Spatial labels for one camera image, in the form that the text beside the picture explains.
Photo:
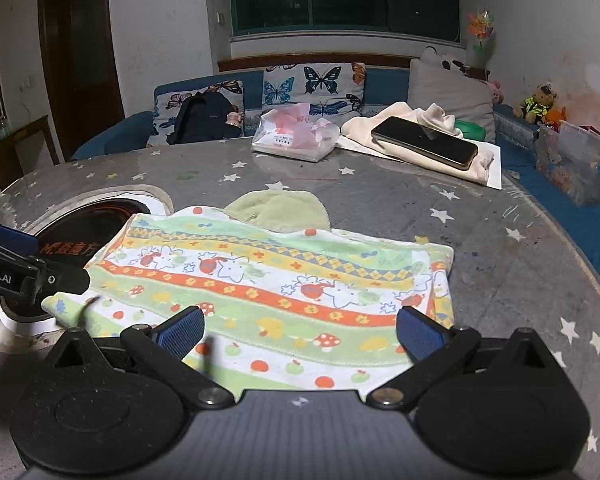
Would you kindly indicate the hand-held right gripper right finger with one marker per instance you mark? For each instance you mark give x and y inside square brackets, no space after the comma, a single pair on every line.
[420,332]

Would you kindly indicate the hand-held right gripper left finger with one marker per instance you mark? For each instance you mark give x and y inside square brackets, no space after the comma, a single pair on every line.
[180,332]

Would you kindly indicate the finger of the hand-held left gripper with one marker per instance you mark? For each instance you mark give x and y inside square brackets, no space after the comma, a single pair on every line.
[65,280]
[10,242]

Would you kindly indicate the patterned child's jacket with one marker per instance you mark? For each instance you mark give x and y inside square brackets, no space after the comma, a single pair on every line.
[280,280]

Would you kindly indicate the round black induction cooktop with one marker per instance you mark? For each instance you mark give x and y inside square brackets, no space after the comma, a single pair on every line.
[70,247]

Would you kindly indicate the dark wooden side table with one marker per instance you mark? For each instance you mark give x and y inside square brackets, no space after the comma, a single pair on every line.
[25,145]

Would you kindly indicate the white paper sheet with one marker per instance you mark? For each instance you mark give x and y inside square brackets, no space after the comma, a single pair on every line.
[496,170]

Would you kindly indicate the black smartphone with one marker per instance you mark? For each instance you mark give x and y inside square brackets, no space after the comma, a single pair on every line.
[420,140]

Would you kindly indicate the dark wooden door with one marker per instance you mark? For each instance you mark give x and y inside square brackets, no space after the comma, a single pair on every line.
[75,50]

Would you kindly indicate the green plastic object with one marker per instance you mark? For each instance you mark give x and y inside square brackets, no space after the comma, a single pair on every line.
[472,130]

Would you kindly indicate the black backpack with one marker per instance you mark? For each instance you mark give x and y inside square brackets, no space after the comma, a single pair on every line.
[200,120]

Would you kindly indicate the butterfly print cushion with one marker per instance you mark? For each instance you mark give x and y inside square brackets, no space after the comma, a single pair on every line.
[172,97]
[310,85]

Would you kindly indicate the cream cloth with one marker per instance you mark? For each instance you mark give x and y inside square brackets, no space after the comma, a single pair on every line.
[375,122]

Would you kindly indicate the clear plastic storage box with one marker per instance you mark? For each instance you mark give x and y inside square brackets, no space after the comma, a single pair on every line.
[575,180]

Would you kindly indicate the pink bottle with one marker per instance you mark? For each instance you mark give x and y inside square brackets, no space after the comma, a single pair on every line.
[234,120]

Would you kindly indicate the pink tissue pack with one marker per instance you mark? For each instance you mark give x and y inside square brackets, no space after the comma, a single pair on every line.
[290,132]

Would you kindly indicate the white pillow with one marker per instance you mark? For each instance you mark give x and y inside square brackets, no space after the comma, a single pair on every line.
[450,90]

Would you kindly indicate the small clear plastic box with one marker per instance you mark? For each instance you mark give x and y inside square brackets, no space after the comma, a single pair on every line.
[580,137]

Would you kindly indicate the orange toy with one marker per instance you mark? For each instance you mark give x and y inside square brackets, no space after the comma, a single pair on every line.
[555,119]

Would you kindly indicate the pink plush toy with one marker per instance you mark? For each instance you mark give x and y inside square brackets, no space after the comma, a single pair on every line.
[496,91]

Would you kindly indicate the teddy bear in yellow vest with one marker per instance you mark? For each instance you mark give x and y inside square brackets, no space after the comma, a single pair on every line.
[535,105]

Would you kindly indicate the panda plush toy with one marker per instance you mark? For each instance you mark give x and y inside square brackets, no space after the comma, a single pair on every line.
[450,62]

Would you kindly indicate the colourful paper pinwheel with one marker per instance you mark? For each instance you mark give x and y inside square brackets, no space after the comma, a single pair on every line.
[481,25]

